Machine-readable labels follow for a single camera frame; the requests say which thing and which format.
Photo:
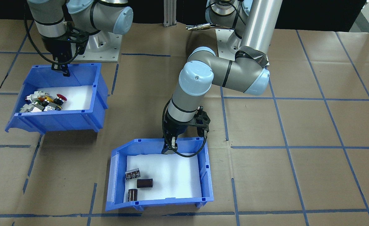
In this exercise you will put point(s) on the blue plastic switch bin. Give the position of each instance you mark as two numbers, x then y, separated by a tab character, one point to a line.
55	121

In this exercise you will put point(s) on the blue plastic battery bin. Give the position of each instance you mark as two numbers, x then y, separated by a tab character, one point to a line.
159	204

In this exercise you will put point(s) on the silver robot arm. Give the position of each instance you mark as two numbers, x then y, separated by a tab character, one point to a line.
46	18
259	25

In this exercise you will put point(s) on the red mushroom push button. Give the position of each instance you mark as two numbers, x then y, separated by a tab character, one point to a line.
61	98

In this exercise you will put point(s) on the white foam liner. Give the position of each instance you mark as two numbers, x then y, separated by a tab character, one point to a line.
171	175
77	97

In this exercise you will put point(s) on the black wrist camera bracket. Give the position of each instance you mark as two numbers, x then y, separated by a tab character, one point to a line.
203	121
77	31

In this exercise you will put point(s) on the grey push button switch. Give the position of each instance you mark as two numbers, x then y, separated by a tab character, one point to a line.
53	107
36	95
32	108

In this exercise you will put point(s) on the yellow push button switch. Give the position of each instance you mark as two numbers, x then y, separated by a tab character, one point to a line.
47	100

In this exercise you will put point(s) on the white square base plate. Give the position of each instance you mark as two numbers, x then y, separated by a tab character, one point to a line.
221	40
109	55

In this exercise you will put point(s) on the aluminium frame post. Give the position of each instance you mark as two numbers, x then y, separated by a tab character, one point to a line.
170	12

